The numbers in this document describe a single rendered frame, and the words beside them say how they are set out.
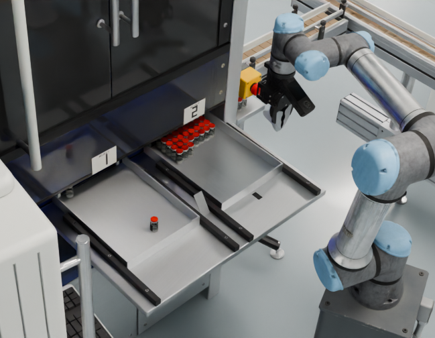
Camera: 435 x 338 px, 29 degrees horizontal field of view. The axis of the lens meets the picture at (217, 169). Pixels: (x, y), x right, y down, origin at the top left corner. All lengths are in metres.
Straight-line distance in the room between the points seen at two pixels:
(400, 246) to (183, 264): 0.57
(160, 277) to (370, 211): 0.61
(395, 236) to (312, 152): 1.79
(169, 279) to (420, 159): 0.76
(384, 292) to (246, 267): 1.20
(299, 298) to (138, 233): 1.18
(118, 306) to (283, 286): 0.80
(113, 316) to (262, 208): 0.73
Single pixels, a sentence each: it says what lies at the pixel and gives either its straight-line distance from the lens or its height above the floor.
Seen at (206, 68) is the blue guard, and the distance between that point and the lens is 2.46.
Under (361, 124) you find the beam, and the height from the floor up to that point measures 0.50.
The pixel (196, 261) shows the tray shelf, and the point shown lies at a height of 0.88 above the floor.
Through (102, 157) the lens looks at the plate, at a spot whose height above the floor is 1.03.
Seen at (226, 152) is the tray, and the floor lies 0.88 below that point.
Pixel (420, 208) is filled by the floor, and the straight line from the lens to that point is 3.85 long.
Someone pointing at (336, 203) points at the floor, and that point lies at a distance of 3.77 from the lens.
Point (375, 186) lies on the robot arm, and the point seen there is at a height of 1.36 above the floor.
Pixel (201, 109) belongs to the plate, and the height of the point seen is 1.01.
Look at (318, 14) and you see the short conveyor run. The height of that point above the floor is 0.93.
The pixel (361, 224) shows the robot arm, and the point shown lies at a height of 1.18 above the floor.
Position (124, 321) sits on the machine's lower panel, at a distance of 2.97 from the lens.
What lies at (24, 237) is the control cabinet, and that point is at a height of 1.55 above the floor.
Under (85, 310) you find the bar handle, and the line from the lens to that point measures 1.67.
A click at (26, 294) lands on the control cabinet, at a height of 1.43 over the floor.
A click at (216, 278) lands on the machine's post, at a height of 0.11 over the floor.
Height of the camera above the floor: 2.61
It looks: 43 degrees down
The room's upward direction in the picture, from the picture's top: 5 degrees clockwise
